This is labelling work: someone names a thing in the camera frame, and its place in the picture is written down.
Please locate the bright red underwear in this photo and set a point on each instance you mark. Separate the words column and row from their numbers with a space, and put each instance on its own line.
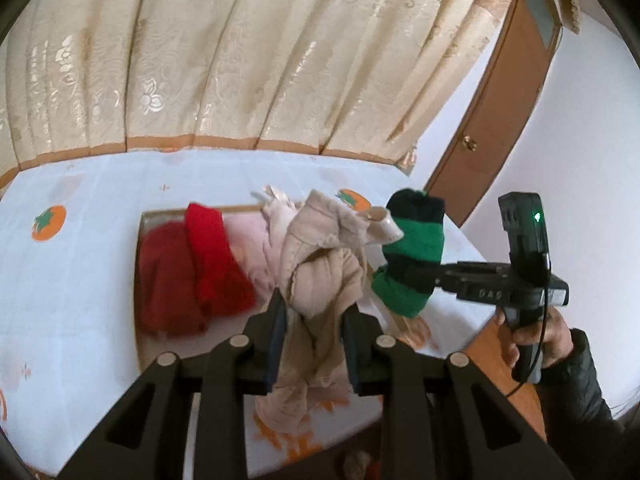
column 215, row 265

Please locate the white orange print tablecloth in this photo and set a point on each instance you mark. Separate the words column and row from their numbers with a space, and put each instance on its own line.
column 75, row 285

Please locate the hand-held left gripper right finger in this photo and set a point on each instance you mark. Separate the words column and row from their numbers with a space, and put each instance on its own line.
column 352, row 355

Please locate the person's right hand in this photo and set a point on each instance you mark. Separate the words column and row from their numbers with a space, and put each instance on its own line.
column 556, row 335

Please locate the brass door knob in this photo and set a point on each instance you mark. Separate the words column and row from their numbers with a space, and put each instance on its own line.
column 469, row 143

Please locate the cream patterned curtain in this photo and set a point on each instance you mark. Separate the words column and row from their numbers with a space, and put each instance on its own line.
column 250, row 60

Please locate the cardboard board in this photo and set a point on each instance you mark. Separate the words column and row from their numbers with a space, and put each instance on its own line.
column 215, row 330

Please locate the pink underwear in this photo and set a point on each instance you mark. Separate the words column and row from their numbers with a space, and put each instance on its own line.
column 245, row 250

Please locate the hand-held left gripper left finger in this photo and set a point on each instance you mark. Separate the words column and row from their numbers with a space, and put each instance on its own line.
column 275, row 345

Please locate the dark red underwear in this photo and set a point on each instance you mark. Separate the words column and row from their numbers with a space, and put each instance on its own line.
column 165, row 280

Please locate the beige underwear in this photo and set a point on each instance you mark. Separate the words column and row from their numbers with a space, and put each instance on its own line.
column 320, row 270

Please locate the person's right forearm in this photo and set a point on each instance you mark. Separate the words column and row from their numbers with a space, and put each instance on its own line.
column 580, row 410

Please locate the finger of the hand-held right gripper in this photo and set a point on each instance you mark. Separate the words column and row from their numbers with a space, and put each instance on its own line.
column 431, row 276

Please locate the brown wooden desk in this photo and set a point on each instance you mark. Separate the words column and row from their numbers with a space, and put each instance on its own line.
column 480, row 360

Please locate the green black striped underwear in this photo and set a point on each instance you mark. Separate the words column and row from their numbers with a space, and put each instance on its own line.
column 415, row 255

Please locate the wooden door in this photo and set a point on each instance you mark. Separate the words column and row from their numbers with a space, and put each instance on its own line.
column 500, row 85

